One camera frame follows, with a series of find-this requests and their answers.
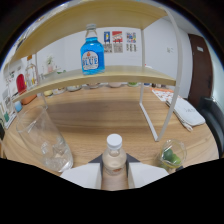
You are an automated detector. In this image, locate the white fabric pouch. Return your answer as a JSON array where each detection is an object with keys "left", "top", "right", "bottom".
[{"left": 165, "top": 95, "right": 207, "bottom": 132}]

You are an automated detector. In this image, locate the multicolour wall poster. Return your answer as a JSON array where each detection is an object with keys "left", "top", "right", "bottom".
[{"left": 126, "top": 31, "right": 137, "bottom": 53}]

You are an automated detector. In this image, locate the black office chair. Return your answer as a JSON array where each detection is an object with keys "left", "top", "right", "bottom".
[{"left": 196, "top": 97, "right": 224, "bottom": 158}]

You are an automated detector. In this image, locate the orange printed paper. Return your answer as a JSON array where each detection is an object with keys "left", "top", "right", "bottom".
[{"left": 151, "top": 87, "right": 174, "bottom": 103}]

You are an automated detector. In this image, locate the clear drinking glass with ice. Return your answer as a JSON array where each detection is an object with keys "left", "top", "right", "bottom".
[{"left": 15, "top": 105, "right": 74, "bottom": 173}]

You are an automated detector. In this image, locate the clear bottle white cap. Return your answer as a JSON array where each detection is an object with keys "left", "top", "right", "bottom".
[{"left": 100, "top": 133, "right": 129, "bottom": 191}]

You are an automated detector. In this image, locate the glass vase with flowers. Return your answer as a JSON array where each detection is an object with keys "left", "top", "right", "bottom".
[{"left": 46, "top": 55, "right": 55, "bottom": 74}]

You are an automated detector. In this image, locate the blue liquid glass bottle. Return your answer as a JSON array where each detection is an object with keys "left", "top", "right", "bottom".
[{"left": 80, "top": 23, "right": 106, "bottom": 76}]

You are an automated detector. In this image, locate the clear bottle orange label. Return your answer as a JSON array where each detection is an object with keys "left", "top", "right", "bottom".
[{"left": 25, "top": 63, "right": 38, "bottom": 89}]

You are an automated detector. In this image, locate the blue wall poster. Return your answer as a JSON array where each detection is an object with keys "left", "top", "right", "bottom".
[{"left": 103, "top": 31, "right": 111, "bottom": 54}]

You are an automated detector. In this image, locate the blue and white bottle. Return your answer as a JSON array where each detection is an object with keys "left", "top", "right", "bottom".
[{"left": 13, "top": 100, "right": 24, "bottom": 113}]

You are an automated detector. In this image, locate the glass cup with limes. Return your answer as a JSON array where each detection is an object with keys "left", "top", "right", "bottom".
[{"left": 155, "top": 138, "right": 188, "bottom": 174}]

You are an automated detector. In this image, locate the brown wooden door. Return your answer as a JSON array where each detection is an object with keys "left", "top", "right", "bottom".
[{"left": 187, "top": 33, "right": 214, "bottom": 109}]

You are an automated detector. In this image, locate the two-tier wooden shelf rack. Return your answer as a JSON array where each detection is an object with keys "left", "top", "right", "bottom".
[{"left": 3, "top": 0, "right": 184, "bottom": 143}]

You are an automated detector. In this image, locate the red wall poster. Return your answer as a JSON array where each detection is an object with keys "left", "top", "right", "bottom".
[{"left": 111, "top": 30, "right": 124, "bottom": 54}]

